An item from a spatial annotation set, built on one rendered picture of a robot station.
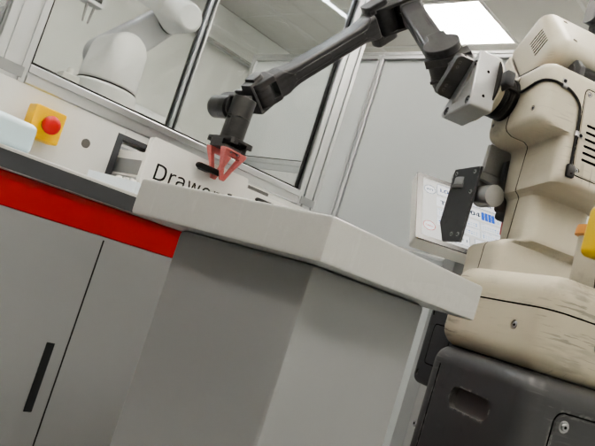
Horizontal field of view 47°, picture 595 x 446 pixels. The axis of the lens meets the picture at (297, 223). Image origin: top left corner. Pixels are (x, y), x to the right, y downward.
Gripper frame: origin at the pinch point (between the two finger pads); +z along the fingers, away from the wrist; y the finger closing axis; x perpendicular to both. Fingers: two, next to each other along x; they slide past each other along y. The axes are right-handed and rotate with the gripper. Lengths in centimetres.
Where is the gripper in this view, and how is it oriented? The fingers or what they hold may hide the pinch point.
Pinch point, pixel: (218, 176)
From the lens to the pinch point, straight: 163.4
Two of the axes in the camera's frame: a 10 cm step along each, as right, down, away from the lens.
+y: -6.6, -1.5, 7.4
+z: -3.2, 9.4, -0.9
